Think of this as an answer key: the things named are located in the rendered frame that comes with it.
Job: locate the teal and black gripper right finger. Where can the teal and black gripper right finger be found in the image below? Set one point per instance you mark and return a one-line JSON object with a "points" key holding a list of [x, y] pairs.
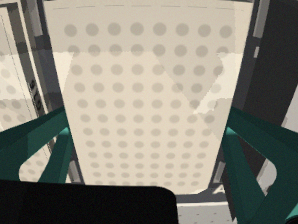
{"points": [[280, 146]]}

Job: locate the beige well plate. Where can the beige well plate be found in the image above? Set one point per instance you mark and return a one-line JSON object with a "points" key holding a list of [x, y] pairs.
{"points": [[147, 85], [23, 92]]}

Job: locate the grey tube cooling block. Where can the grey tube cooling block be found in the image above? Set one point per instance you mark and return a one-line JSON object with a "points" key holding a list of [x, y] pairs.
{"points": [[273, 91]]}

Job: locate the grey perforated base plate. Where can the grey perforated base plate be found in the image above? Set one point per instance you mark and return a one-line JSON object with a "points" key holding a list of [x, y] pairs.
{"points": [[210, 214]]}

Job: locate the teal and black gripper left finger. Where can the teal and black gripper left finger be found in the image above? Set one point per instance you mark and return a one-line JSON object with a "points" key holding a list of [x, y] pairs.
{"points": [[19, 143]]}

